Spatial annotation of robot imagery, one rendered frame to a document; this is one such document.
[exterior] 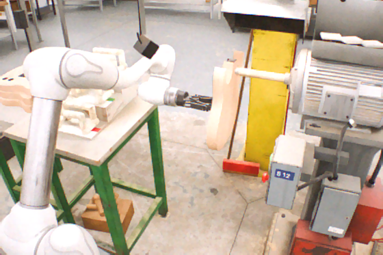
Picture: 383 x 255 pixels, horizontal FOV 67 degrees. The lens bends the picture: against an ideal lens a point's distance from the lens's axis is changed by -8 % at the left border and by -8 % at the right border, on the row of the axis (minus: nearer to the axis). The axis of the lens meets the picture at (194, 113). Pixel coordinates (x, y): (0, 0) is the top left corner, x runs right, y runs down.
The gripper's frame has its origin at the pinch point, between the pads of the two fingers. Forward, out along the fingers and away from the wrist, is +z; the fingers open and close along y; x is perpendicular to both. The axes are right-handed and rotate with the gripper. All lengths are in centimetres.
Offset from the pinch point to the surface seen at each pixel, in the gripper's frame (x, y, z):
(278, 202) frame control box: -16, 38, 34
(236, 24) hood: 36.5, -4.0, 3.4
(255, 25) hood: 36.8, -3.9, 11.4
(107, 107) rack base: -6, 13, -52
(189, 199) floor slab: -98, -50, -30
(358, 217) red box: -35, 10, 69
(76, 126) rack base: -15, 23, -65
